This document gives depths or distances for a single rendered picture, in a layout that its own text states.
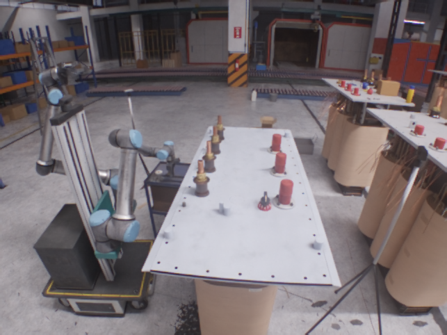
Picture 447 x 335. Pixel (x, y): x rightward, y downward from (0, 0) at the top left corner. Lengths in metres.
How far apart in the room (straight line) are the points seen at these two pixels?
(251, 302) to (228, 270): 0.45
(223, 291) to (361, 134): 2.91
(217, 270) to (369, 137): 3.11
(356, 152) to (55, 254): 3.63
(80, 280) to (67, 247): 0.39
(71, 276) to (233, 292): 1.46
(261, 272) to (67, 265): 1.65
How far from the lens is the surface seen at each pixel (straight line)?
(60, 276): 2.45
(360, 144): 3.78
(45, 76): 2.06
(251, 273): 1.03
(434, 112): 3.18
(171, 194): 2.55
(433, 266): 2.41
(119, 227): 1.72
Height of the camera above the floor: 2.17
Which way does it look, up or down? 29 degrees down
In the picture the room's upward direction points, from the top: straight up
